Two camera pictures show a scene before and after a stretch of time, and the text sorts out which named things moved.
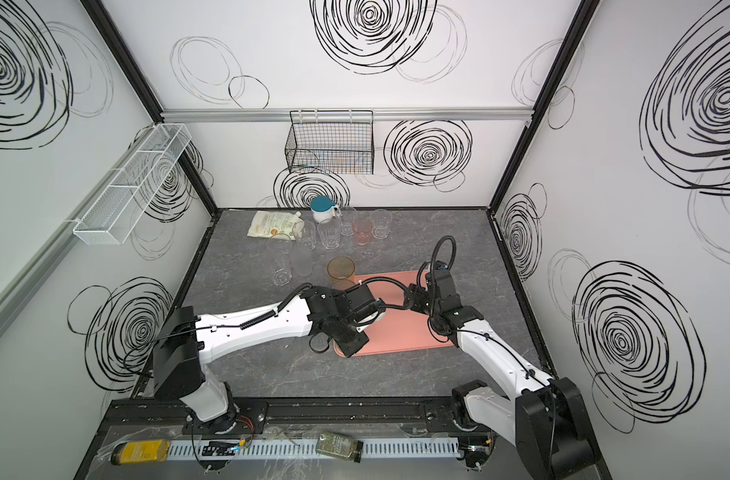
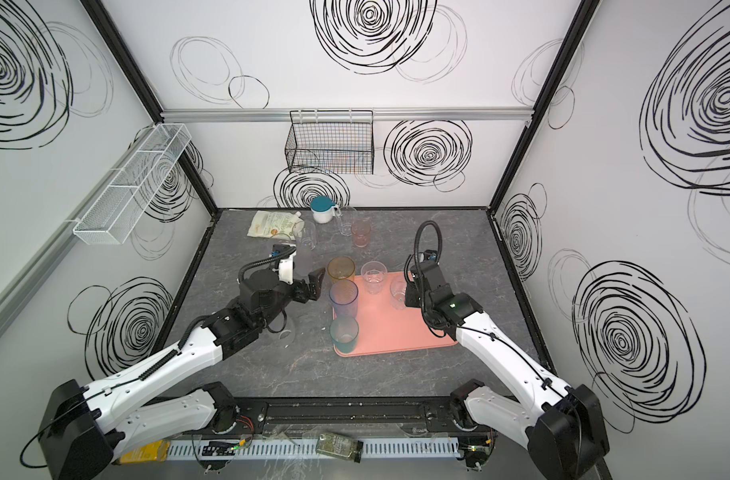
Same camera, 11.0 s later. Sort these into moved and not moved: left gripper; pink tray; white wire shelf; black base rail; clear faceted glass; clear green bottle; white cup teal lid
Moved: left gripper; clear faceted glass
Not moved: pink tray; white cup teal lid; clear green bottle; black base rail; white wire shelf
